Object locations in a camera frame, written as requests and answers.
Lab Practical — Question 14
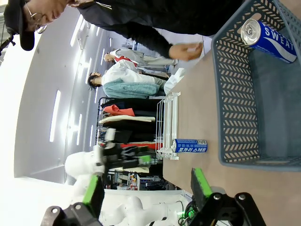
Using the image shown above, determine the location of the ceiling light strip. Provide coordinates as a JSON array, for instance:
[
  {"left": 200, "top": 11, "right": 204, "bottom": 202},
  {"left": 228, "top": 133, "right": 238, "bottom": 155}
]
[
  {"left": 70, "top": 14, "right": 84, "bottom": 48},
  {"left": 49, "top": 90, "right": 62, "bottom": 143}
]

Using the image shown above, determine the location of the cluttered background shelf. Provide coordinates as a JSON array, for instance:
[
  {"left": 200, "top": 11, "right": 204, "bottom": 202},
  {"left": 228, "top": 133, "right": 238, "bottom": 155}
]
[{"left": 112, "top": 171, "right": 181, "bottom": 192}]

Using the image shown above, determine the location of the white cloth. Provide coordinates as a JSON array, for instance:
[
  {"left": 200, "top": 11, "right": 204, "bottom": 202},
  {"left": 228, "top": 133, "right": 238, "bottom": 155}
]
[{"left": 163, "top": 67, "right": 186, "bottom": 95}]

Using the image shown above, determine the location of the cream garment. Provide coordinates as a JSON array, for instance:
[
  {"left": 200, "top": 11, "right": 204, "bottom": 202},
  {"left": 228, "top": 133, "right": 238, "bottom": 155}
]
[{"left": 98, "top": 115, "right": 156, "bottom": 124}]

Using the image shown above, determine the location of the rack of dark clothes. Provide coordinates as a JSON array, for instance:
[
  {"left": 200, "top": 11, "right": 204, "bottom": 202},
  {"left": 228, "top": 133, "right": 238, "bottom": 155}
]
[{"left": 95, "top": 96, "right": 166, "bottom": 170}]

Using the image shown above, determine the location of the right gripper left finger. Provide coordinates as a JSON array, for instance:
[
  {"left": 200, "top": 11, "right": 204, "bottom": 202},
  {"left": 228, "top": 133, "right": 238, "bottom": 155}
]
[{"left": 40, "top": 174, "right": 105, "bottom": 226}]

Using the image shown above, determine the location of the person's right hand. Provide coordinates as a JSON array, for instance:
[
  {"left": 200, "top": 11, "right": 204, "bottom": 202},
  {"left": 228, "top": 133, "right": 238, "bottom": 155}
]
[{"left": 169, "top": 42, "right": 203, "bottom": 62}]

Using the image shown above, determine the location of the person's right forearm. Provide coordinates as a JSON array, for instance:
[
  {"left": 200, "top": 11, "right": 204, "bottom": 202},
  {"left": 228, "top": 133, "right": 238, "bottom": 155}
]
[{"left": 126, "top": 23, "right": 174, "bottom": 58}]

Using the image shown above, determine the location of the blue Pocari Sweat can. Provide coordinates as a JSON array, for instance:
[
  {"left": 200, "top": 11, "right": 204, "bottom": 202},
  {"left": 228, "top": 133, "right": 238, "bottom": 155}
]
[
  {"left": 172, "top": 138, "right": 208, "bottom": 154},
  {"left": 240, "top": 18, "right": 298, "bottom": 64}
]

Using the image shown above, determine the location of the orange garment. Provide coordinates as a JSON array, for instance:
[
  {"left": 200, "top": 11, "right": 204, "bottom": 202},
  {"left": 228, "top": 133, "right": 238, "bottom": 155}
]
[{"left": 103, "top": 105, "right": 136, "bottom": 117}]

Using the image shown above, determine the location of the blue-grey plastic basket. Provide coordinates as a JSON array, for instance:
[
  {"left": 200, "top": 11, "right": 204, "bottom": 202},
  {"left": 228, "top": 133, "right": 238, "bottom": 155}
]
[{"left": 211, "top": 0, "right": 301, "bottom": 171}]

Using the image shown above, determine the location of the person in black jacket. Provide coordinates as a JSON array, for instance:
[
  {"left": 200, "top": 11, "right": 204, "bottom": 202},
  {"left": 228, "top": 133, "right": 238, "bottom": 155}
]
[{"left": 4, "top": 0, "right": 247, "bottom": 59}]

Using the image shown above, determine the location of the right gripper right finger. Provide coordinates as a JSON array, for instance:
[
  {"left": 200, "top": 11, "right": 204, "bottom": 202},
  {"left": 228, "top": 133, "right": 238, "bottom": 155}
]
[{"left": 188, "top": 168, "right": 266, "bottom": 226}]

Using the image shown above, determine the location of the white can dispenser rack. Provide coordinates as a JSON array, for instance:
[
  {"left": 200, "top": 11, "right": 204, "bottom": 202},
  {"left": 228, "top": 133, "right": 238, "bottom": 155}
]
[{"left": 155, "top": 91, "right": 182, "bottom": 161}]

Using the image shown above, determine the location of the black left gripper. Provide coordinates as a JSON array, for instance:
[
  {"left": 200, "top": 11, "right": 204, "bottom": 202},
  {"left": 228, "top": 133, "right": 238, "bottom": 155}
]
[{"left": 101, "top": 144, "right": 151, "bottom": 170}]

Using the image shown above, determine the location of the dark-haired mannequin in white shirt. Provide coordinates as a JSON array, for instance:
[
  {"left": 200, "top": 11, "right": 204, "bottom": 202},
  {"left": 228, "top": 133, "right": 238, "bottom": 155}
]
[{"left": 87, "top": 60, "right": 170, "bottom": 99}]

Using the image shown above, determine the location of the black cable bundle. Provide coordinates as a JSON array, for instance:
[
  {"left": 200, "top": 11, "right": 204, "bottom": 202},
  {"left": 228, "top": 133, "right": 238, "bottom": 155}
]
[{"left": 177, "top": 200, "right": 200, "bottom": 226}]

